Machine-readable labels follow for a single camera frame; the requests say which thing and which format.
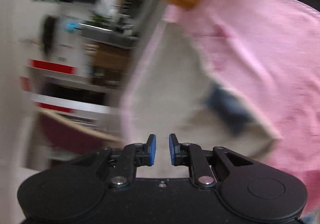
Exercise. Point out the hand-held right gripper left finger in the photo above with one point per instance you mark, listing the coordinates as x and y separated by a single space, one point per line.
151 149

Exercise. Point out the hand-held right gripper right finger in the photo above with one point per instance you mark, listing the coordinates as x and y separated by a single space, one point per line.
172 149

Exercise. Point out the wooden cabinet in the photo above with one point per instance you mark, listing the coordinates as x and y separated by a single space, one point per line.
110 61

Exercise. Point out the red door banner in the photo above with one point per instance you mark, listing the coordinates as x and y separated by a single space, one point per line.
53 108
52 66

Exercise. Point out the stainless steel shelf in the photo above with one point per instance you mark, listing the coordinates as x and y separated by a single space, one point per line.
100 30

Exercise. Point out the pink printed blanket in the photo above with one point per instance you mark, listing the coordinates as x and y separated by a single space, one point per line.
262 51

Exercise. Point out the maroon chair with gold frame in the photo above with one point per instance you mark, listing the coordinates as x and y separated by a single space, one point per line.
65 129

